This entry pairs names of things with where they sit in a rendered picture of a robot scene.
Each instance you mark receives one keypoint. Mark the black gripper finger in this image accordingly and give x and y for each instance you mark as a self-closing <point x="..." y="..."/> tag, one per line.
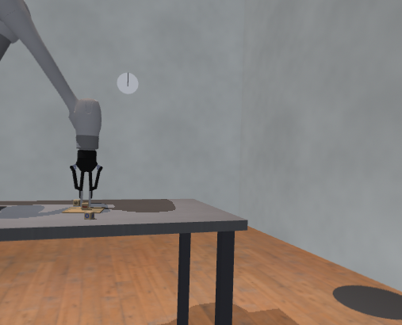
<point x="73" y="168"/>
<point x="99" y="168"/>

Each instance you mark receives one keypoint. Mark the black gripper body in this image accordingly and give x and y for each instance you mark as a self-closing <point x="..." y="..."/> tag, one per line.
<point x="87" y="157"/>

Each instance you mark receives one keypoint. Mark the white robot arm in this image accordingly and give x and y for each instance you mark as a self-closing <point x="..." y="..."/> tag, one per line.
<point x="18" y="23"/>

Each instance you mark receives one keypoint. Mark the peach flat mat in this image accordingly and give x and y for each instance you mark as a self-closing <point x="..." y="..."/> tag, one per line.
<point x="79" y="210"/>

